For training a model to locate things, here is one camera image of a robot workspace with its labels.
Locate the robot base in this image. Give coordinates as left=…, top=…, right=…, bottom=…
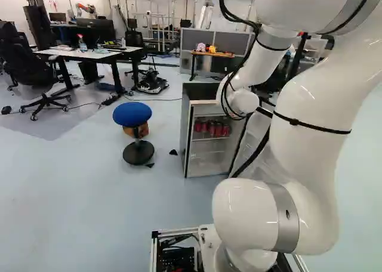
left=150, top=224, right=310, bottom=272

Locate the small glass door fridge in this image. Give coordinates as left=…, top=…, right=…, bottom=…
left=179, top=81, right=251, bottom=179

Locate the black and white floor device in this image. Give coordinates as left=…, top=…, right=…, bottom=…
left=135, top=70, right=170, bottom=94

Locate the blue round stool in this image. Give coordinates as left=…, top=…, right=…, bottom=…
left=112, top=101, right=156, bottom=166

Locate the small wooden top table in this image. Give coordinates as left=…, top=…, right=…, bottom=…
left=189, top=49, right=236, bottom=82

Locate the black power strip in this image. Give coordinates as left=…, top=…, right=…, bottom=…
left=100, top=93, right=121, bottom=106

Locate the grey office partition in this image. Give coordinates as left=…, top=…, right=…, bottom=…
left=179, top=27, right=256, bottom=76

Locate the white top black desk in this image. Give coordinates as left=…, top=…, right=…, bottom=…
left=32, top=44, right=144, bottom=97

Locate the black computer monitor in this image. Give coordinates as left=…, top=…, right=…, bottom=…
left=75, top=17, right=116, bottom=45

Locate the spray bottle with red trigger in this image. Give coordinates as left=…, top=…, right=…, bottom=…
left=76, top=33, right=88, bottom=53

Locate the black office chair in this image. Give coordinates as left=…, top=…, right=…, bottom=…
left=0, top=20, right=73, bottom=122

